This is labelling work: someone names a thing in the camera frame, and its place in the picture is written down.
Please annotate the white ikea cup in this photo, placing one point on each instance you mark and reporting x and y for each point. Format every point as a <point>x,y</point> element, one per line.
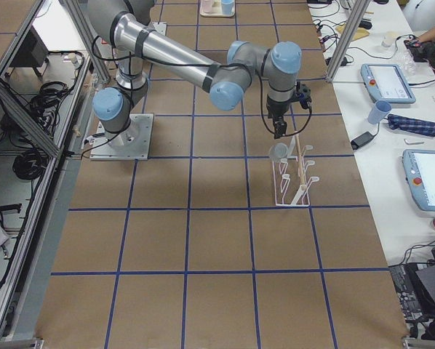
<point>278,152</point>

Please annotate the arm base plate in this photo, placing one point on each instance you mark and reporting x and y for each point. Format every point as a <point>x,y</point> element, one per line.
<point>160,27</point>
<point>132,144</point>

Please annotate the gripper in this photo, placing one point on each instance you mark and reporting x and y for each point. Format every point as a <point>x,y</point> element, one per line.
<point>276,110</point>

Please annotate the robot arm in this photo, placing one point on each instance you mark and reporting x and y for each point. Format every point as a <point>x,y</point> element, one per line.
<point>126,25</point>

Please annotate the teach pendant near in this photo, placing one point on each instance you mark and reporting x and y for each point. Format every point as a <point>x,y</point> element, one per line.
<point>419,169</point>

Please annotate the black laptop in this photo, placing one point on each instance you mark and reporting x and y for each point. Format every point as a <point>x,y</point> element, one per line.
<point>414,283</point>

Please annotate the blue plaid pouch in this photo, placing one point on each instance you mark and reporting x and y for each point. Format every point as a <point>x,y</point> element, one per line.
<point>415,126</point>

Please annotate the blue cup near tray end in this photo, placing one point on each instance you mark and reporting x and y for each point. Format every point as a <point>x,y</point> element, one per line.
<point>227,7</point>

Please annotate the teach pendant far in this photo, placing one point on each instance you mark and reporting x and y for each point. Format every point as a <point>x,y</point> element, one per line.
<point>387,82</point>

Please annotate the cream plastic tray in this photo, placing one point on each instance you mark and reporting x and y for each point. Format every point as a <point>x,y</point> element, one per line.
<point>216,10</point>

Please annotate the white cup rack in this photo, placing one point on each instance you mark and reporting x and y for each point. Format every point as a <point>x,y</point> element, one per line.
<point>291,180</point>

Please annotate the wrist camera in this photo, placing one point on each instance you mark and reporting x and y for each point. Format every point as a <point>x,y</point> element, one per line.
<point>304,96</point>

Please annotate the aluminium frame post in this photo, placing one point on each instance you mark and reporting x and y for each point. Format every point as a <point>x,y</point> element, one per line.
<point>352,24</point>

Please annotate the person hand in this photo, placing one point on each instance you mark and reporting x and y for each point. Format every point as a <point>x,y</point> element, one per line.
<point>427,36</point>

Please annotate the blue cup on desk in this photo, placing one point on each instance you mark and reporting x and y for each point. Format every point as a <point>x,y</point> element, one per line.
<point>379,111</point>

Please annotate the teach pendant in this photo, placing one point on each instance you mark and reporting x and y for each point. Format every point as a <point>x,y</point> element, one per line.
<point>387,82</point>
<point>419,169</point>

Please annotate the pink cup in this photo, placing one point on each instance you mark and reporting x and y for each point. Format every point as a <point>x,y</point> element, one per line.
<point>206,6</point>

